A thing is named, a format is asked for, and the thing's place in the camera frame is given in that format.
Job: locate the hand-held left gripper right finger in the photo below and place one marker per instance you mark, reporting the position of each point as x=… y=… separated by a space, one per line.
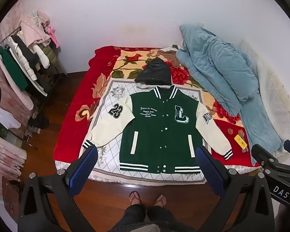
x=210 y=171

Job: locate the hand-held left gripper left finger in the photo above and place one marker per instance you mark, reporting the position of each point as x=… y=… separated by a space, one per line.
x=83 y=171

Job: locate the green varsity jacket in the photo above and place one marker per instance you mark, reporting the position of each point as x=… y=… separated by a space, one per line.
x=159 y=135

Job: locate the metal clothes rack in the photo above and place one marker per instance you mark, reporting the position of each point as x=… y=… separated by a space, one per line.
x=41 y=96

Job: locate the yellow small box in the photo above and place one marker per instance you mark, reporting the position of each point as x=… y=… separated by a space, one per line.
x=240 y=142

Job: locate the white diamond-pattern cloth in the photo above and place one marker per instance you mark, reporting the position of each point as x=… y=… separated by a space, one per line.
x=116 y=140

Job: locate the red floral blanket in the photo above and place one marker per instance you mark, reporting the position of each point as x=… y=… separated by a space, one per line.
x=77 y=125

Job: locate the white textured pillow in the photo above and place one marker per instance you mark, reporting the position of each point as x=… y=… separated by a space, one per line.
x=278 y=96

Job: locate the person's right leg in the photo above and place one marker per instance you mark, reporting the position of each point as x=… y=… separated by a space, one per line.
x=160 y=212

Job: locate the person's leg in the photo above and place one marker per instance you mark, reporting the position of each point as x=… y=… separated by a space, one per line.
x=134 y=212
x=160 y=212

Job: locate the person's left leg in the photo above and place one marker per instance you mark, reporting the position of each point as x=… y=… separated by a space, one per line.
x=134 y=212

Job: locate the dark shoes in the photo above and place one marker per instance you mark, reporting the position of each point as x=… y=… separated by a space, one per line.
x=40 y=121

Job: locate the pink striped cloth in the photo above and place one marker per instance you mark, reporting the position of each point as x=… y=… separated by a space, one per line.
x=4 y=157

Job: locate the blue quilt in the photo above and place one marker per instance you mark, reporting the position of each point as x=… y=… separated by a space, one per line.
x=220 y=75

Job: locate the black hooded garment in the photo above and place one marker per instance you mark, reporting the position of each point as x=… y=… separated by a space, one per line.
x=154 y=73

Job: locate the black hanging coat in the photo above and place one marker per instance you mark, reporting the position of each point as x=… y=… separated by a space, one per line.
x=31 y=60

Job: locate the olive puffer jacket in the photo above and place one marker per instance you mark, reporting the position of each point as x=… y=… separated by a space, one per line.
x=49 y=53

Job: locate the green hanging garment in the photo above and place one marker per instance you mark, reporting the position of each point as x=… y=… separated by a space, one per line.
x=13 y=67

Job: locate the white puffer jacket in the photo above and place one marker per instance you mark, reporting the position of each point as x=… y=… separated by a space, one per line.
x=23 y=55

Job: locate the bright pink garment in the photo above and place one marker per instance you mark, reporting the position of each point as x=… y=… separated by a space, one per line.
x=53 y=35

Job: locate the pink fluffy garment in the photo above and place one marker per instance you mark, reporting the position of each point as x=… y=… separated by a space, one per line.
x=35 y=30

